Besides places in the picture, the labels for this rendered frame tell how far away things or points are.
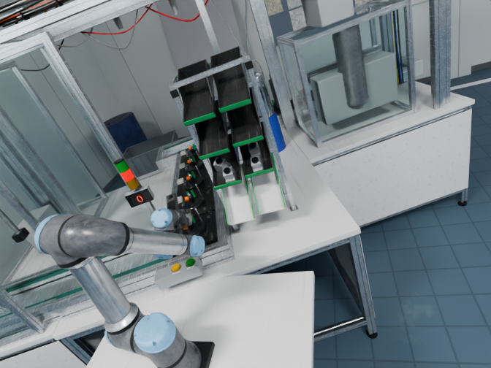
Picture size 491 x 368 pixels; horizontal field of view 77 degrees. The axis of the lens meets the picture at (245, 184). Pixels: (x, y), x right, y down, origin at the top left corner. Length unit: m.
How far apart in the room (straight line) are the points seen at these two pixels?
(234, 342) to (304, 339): 0.25
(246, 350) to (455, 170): 2.00
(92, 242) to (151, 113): 5.21
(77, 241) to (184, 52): 4.36
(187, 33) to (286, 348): 4.50
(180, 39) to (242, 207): 3.89
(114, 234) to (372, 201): 1.90
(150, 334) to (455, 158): 2.23
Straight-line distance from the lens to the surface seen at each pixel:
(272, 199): 1.47
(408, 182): 2.49
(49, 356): 2.00
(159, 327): 1.09
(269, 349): 1.19
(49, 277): 2.08
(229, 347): 1.25
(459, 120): 2.48
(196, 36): 4.98
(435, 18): 2.23
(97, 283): 1.07
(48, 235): 0.99
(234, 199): 1.50
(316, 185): 1.79
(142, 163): 3.49
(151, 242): 1.00
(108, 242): 0.90
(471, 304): 2.31
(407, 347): 2.12
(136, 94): 6.01
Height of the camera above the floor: 1.86
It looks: 30 degrees down
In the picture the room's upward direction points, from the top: 22 degrees counter-clockwise
